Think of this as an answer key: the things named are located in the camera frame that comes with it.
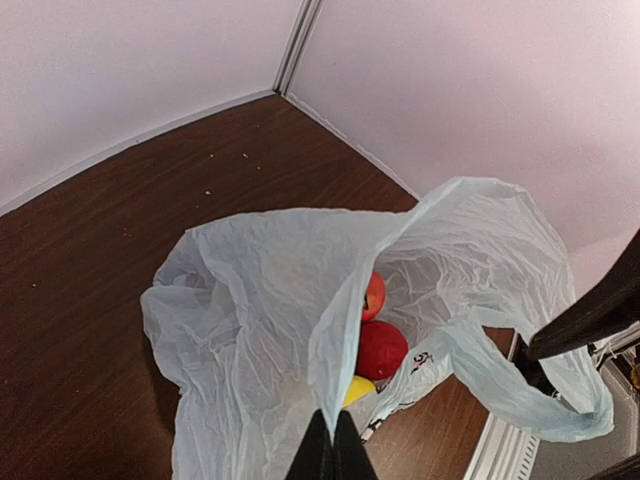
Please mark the red orange fruit in bag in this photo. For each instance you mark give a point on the red orange fruit in bag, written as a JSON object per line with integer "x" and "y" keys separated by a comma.
{"x": 374, "y": 298}

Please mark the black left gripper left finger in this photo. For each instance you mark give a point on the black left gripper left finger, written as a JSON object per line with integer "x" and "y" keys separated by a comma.
{"x": 314, "y": 457}

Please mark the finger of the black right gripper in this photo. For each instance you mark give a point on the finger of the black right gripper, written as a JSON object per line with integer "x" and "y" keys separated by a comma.
{"x": 607, "y": 277}

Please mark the front aluminium rail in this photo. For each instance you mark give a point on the front aluminium rail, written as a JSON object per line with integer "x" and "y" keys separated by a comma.
{"x": 505, "y": 452}

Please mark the light blue plastic bag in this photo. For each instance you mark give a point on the light blue plastic bag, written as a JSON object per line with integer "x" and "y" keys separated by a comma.
{"x": 256, "y": 318}

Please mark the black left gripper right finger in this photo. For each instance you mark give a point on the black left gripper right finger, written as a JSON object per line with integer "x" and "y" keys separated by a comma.
{"x": 350, "y": 459}

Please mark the yellow fruit in bag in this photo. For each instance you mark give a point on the yellow fruit in bag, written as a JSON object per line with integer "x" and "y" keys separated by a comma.
{"x": 359, "y": 388}

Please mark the right aluminium frame post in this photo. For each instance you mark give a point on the right aluminium frame post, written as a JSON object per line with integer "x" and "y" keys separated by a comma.
{"x": 296, "y": 44}

